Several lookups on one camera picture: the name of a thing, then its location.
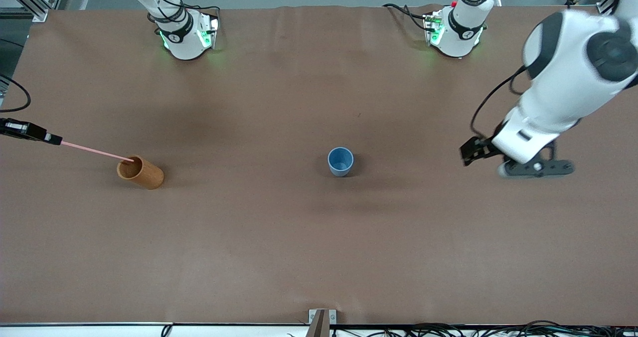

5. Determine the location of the pink straw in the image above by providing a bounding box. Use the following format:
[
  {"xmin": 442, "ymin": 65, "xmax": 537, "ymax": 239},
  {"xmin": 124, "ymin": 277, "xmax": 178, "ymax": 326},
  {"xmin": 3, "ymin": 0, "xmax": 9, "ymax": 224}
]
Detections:
[{"xmin": 61, "ymin": 141, "xmax": 136, "ymax": 163}]

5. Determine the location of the brown wooden cup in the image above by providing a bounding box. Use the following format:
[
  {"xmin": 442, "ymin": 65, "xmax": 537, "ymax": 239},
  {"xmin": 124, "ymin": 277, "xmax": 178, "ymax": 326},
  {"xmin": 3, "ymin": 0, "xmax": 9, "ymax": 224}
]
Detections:
[{"xmin": 117, "ymin": 155, "xmax": 164, "ymax": 190}]

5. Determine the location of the blue plastic cup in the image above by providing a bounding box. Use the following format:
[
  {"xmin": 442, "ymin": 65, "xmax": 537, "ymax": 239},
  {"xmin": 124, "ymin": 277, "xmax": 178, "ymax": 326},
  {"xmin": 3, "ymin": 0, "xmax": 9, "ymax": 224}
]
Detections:
[{"xmin": 327, "ymin": 147, "xmax": 354, "ymax": 177}]

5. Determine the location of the brown table cover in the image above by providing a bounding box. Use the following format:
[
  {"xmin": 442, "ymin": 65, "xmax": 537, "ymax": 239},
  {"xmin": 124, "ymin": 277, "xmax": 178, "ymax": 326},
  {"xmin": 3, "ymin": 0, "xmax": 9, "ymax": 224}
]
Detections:
[{"xmin": 0, "ymin": 5, "xmax": 638, "ymax": 326}]

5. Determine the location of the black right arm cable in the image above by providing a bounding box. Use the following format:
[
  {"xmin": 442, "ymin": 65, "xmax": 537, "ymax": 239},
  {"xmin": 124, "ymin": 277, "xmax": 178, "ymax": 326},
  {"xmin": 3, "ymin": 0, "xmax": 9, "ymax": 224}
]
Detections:
[{"xmin": 0, "ymin": 75, "xmax": 32, "ymax": 113}]

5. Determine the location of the black left base cable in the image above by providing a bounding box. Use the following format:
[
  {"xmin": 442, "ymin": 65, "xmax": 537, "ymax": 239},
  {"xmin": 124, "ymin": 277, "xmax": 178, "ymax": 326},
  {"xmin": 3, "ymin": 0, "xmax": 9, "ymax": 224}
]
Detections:
[{"xmin": 383, "ymin": 3, "xmax": 434, "ymax": 31}]

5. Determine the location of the black base cable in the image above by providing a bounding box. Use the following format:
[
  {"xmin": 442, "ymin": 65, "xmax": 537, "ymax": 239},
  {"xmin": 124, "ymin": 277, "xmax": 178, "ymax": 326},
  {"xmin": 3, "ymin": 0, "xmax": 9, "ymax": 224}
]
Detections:
[
  {"xmin": 383, "ymin": 3, "xmax": 434, "ymax": 31},
  {"xmin": 141, "ymin": 0, "xmax": 221, "ymax": 23}
]

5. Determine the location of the black right base cable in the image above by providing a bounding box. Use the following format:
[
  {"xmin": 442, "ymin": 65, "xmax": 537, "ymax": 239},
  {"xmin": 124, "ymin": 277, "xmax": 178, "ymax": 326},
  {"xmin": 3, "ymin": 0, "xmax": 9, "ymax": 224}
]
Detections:
[{"xmin": 141, "ymin": 0, "xmax": 221, "ymax": 23}]

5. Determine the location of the grey metal camera bracket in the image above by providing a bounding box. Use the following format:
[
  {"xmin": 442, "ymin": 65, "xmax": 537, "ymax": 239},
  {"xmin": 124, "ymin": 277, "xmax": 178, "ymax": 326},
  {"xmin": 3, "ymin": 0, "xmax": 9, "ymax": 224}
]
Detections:
[{"xmin": 309, "ymin": 309, "xmax": 337, "ymax": 337}]

